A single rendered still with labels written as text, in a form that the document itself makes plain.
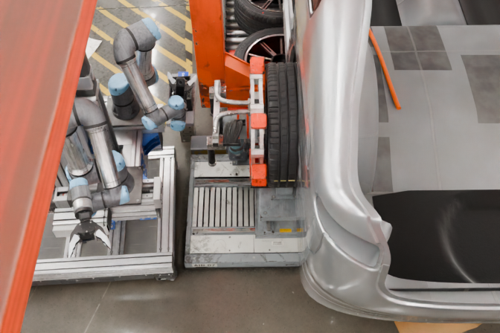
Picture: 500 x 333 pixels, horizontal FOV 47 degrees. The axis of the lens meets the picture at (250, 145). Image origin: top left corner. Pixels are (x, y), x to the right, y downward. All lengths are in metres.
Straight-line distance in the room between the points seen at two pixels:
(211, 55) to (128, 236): 1.16
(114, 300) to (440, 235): 1.88
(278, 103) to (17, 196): 2.48
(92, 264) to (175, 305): 0.53
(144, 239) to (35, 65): 3.14
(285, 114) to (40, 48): 2.41
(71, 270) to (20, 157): 3.16
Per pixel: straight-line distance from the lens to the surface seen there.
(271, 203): 3.48
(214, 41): 3.15
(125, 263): 3.37
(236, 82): 3.41
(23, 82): 0.32
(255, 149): 2.77
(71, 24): 0.34
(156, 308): 3.48
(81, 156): 2.65
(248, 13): 4.23
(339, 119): 1.99
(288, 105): 2.73
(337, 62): 2.10
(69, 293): 3.63
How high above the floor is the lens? 3.21
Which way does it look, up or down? 53 degrees down
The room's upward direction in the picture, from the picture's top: 1 degrees counter-clockwise
